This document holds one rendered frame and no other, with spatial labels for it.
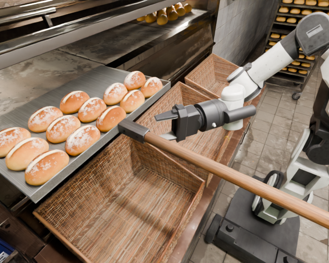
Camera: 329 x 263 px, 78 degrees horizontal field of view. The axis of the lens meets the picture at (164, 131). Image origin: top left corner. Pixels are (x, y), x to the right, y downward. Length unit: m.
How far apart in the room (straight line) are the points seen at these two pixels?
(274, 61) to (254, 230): 1.13
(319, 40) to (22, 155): 0.90
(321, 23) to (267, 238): 1.26
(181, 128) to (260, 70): 0.44
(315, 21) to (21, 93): 1.02
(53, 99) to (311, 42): 0.88
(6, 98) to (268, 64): 0.96
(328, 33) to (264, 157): 1.61
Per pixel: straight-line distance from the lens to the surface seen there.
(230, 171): 0.48
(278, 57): 0.88
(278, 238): 1.67
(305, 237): 1.97
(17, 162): 0.57
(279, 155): 2.38
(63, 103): 0.69
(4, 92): 0.96
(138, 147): 1.14
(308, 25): 0.86
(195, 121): 0.58
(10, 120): 0.78
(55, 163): 0.52
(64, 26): 0.60
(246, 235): 1.57
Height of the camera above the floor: 1.58
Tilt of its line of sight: 43 degrees down
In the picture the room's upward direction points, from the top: straight up
